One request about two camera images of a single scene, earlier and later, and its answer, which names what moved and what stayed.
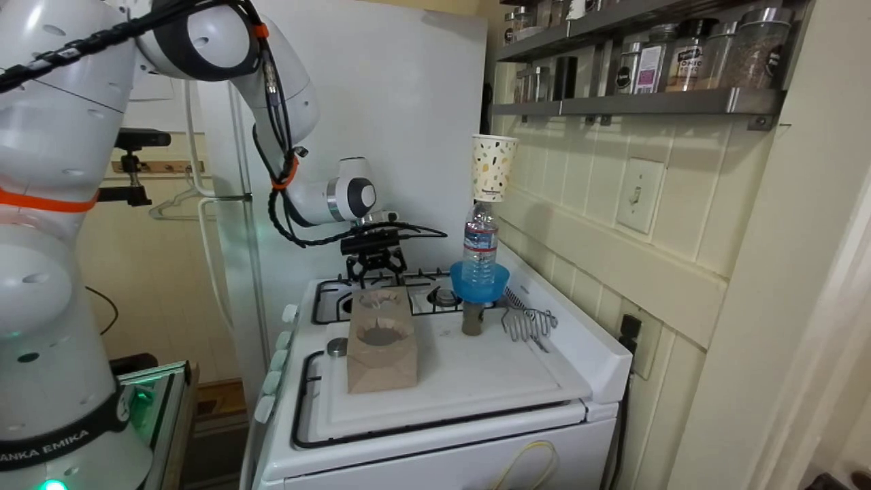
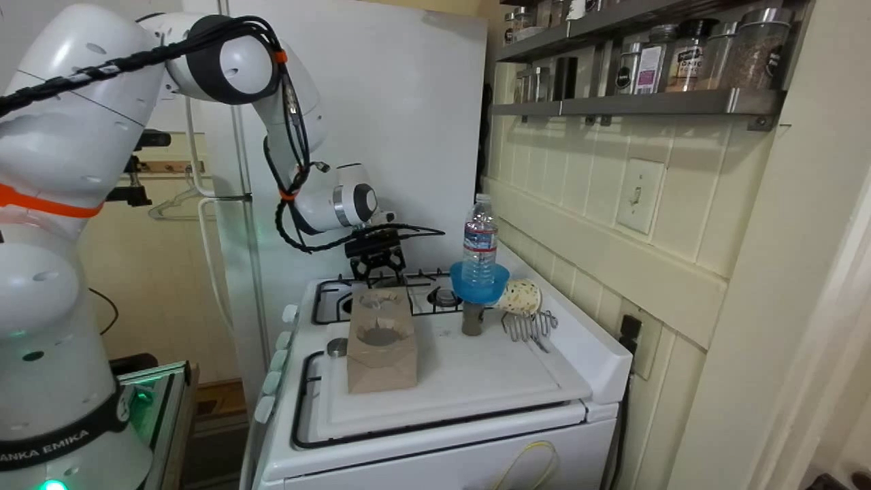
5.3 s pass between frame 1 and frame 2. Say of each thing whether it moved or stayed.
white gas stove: stayed
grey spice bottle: stayed
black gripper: stayed
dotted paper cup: moved
